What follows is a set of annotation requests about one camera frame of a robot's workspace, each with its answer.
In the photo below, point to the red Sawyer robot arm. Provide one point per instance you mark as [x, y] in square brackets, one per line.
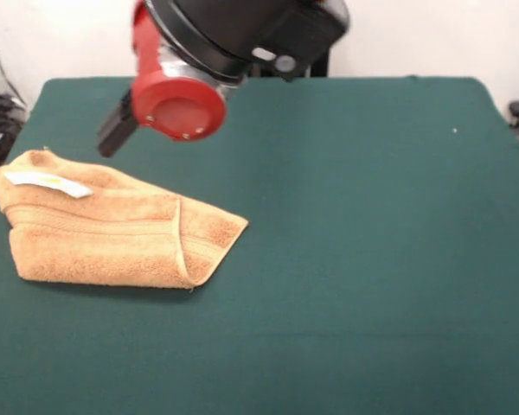
[242, 34]

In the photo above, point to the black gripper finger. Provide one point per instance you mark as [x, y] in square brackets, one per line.
[119, 114]
[114, 138]

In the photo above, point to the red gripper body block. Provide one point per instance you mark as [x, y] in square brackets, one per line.
[177, 108]

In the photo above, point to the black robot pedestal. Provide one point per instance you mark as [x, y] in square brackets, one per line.
[320, 65]

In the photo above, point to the black equipment pile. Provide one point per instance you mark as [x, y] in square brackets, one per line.
[6, 121]

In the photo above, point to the dark green table cloth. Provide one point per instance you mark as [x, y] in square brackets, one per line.
[328, 259]

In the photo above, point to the tan terry towel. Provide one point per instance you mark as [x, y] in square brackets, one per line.
[91, 242]

